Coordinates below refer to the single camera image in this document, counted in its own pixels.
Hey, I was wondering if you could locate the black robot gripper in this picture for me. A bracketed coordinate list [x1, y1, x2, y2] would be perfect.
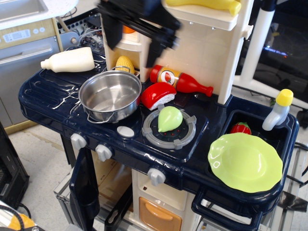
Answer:
[97, 0, 181, 68]

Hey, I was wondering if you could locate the green toy pear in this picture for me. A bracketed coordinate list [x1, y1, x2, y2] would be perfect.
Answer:
[158, 106, 183, 132]

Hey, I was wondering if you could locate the light green plastic plate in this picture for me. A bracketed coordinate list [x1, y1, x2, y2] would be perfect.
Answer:
[207, 133, 283, 193]

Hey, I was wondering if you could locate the orange toy carrot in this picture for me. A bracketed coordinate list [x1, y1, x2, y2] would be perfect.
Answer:
[123, 26, 135, 34]

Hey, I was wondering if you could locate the yellow toy corn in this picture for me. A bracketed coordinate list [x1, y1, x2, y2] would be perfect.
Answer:
[115, 55, 135, 74]

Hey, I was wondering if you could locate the red ketchup bottle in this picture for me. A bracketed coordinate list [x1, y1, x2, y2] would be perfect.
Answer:
[150, 65, 214, 97]

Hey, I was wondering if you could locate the white plastic bottle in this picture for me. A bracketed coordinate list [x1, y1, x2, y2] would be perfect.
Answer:
[40, 47, 95, 73]

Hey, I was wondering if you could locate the red white toy sushi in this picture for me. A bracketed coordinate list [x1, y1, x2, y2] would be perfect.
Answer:
[141, 82, 177, 111]

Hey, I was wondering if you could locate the steel cooking pot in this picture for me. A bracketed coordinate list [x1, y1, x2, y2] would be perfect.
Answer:
[78, 70, 142, 124]

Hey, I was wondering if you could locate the grey round button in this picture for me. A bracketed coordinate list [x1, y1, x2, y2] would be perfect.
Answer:
[116, 126, 135, 138]

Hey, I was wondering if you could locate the yellow toy banana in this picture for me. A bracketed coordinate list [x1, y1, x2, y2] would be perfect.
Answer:
[165, 0, 242, 16]

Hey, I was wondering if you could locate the grey toy stove burner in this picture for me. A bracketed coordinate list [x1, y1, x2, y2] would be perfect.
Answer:
[142, 105, 197, 150]

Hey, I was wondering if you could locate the navy cream toy kitchen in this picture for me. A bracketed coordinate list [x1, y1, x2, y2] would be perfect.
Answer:
[19, 0, 299, 231]

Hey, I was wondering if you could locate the grey toy dishwasher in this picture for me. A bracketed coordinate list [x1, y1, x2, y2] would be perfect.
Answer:
[0, 19, 59, 127]

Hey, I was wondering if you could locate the grey left stove knob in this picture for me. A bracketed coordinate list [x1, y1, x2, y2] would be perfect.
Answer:
[70, 133, 87, 150]

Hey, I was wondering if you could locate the grey stove knob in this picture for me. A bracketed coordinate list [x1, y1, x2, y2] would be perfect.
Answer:
[147, 168, 166, 186]
[95, 144, 113, 162]
[70, 133, 87, 150]

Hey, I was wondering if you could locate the grey middle stove knob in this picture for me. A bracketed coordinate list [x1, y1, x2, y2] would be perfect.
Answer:
[95, 144, 113, 162]

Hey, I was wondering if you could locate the red toy strawberry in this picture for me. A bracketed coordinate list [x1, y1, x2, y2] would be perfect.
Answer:
[230, 122, 252, 135]

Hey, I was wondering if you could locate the grey right stove knob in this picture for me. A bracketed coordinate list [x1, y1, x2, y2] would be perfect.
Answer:
[147, 168, 166, 186]

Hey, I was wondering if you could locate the navy oven door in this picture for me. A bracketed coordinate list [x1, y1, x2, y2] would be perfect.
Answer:
[69, 147, 100, 231]

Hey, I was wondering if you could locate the grey yellow toy faucet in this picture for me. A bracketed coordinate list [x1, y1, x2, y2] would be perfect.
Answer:
[262, 89, 294, 131]

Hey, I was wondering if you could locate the orange toy drawer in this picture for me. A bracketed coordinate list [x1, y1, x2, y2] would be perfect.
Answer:
[139, 197, 182, 231]

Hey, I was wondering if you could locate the white pvc pipe frame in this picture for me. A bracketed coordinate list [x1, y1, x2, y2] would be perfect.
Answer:
[232, 0, 308, 110]

